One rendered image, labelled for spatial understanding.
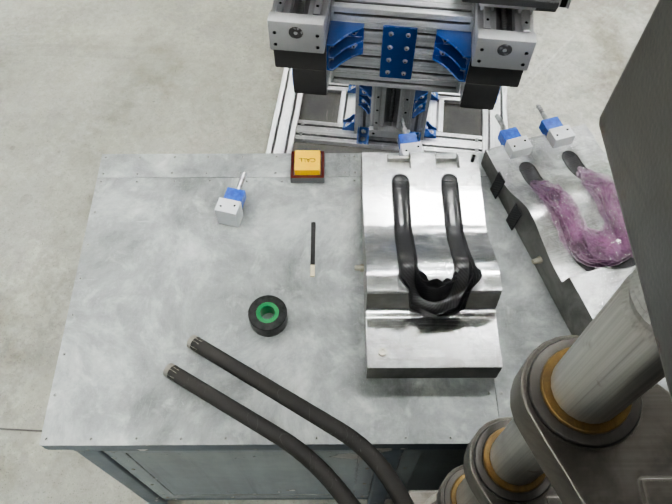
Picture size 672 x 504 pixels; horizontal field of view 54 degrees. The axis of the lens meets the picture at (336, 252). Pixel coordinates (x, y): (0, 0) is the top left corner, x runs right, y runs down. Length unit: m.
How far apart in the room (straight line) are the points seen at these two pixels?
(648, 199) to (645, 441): 0.32
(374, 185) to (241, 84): 1.54
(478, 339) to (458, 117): 1.33
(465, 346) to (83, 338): 0.78
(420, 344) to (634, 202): 1.02
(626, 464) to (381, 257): 0.83
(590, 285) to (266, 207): 0.72
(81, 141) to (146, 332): 1.55
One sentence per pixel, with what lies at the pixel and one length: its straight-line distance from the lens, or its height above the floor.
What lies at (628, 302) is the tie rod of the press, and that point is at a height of 1.71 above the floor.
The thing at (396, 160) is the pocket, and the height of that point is 0.87.
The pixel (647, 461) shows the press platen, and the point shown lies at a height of 1.54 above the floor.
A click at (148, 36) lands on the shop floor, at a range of 3.21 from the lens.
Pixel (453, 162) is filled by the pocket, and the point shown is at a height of 0.86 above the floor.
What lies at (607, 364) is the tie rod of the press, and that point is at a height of 1.65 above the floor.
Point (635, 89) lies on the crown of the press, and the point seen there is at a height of 1.85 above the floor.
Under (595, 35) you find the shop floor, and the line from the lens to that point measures 3.32.
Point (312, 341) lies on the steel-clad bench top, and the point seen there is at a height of 0.80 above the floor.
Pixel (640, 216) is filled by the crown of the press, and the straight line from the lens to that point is 0.33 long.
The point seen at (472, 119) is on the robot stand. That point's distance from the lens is 2.54.
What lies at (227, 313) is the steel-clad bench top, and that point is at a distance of 1.42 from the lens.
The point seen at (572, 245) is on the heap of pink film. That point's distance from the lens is 1.46.
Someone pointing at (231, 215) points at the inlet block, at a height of 0.85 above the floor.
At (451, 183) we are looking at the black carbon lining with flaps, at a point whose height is 0.88.
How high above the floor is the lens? 2.07
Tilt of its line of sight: 60 degrees down
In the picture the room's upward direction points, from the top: straight up
